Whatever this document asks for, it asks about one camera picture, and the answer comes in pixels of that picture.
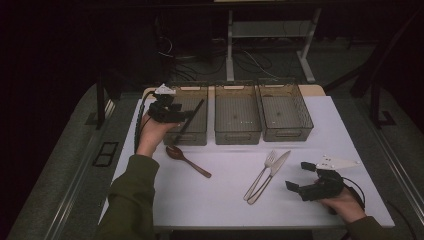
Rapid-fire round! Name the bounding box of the left hand-held gripper black cable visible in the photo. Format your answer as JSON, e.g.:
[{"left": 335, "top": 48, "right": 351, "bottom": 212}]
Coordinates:
[{"left": 133, "top": 90, "right": 158, "bottom": 153}]

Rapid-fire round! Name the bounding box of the silver metal knife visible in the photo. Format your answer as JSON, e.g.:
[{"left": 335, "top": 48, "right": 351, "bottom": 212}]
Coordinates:
[{"left": 247, "top": 149, "right": 292, "bottom": 206}]

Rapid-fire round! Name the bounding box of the brown wooden spoon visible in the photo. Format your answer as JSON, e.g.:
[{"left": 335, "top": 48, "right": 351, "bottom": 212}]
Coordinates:
[{"left": 165, "top": 144, "right": 213, "bottom": 179}]

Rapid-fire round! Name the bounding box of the tangle of floor cables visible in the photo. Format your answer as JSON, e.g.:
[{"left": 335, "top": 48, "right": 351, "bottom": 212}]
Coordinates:
[{"left": 156, "top": 36, "right": 278, "bottom": 81}]

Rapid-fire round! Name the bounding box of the clear plastic bin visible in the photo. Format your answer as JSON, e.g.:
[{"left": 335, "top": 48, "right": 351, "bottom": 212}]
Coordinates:
[
  {"left": 158, "top": 84, "right": 209, "bottom": 147},
  {"left": 213, "top": 83, "right": 263, "bottom": 146},
  {"left": 258, "top": 81, "right": 315, "bottom": 143}
]

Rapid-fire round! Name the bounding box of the silver metal fork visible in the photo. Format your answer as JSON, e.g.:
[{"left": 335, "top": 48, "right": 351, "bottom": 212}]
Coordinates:
[{"left": 243, "top": 149, "right": 278, "bottom": 202}]

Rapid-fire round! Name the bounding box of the person's right hand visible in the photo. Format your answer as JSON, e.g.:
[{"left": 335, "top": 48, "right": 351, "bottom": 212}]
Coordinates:
[{"left": 318, "top": 188, "right": 368, "bottom": 224}]

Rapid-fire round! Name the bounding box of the white table cover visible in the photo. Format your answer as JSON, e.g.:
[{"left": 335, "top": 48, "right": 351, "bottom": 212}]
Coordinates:
[{"left": 98, "top": 95, "right": 396, "bottom": 229}]

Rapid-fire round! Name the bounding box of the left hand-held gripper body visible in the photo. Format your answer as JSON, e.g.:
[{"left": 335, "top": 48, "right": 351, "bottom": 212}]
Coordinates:
[{"left": 148, "top": 83, "right": 185, "bottom": 124}]

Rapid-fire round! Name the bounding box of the white metal desk frame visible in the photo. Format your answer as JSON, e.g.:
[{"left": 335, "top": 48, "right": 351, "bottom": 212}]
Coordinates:
[{"left": 225, "top": 8, "right": 323, "bottom": 84}]

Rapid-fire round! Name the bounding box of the black metal stand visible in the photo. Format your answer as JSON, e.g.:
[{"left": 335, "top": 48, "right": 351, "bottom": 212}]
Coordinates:
[
  {"left": 349, "top": 13, "right": 421, "bottom": 129},
  {"left": 94, "top": 71, "right": 116, "bottom": 131}
]

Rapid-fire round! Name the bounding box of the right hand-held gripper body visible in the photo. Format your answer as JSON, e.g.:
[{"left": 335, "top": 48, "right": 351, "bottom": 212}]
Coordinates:
[{"left": 298, "top": 154, "right": 361, "bottom": 203}]

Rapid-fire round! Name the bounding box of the right hand-held gripper black cable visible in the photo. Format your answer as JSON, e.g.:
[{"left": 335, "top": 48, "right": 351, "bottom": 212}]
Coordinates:
[{"left": 342, "top": 176, "right": 367, "bottom": 211}]

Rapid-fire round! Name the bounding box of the person's left hand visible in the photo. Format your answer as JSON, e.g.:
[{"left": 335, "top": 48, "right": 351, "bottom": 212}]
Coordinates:
[{"left": 136, "top": 111, "right": 181, "bottom": 158}]

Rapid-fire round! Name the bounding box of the hand-held gripper black cable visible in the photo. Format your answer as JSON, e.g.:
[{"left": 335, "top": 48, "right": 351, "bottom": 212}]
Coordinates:
[
  {"left": 133, "top": 90, "right": 158, "bottom": 153},
  {"left": 342, "top": 176, "right": 367, "bottom": 211}
]

